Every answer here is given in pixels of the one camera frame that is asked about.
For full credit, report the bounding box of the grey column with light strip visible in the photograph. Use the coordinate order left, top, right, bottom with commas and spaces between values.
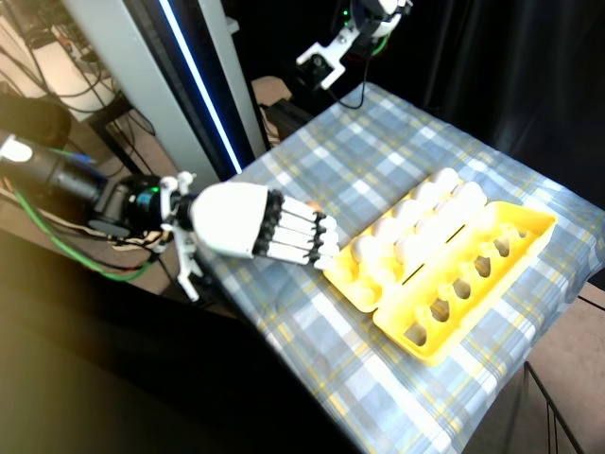
63, 0, 267, 188

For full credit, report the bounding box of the black camera cable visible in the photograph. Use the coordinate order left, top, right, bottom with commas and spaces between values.
325, 46, 382, 111

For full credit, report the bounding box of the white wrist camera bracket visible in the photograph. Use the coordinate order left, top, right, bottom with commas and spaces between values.
158, 170, 202, 303
295, 27, 361, 90

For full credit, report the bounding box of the blue yellow plaid tablecloth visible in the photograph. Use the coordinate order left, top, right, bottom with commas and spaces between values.
196, 82, 605, 454

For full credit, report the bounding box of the yellow egg carton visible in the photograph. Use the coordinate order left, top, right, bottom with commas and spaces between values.
320, 167, 560, 368

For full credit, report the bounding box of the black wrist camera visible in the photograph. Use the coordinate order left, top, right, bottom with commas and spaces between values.
297, 54, 333, 85

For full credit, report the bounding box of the green cable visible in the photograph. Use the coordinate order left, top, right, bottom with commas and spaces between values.
12, 146, 153, 284

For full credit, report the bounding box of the black side table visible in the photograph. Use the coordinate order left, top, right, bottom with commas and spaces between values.
88, 92, 158, 177

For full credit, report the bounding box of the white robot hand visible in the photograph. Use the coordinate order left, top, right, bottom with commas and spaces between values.
191, 182, 340, 271

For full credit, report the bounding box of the black wire frame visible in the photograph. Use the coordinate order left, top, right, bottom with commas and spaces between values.
523, 361, 605, 454

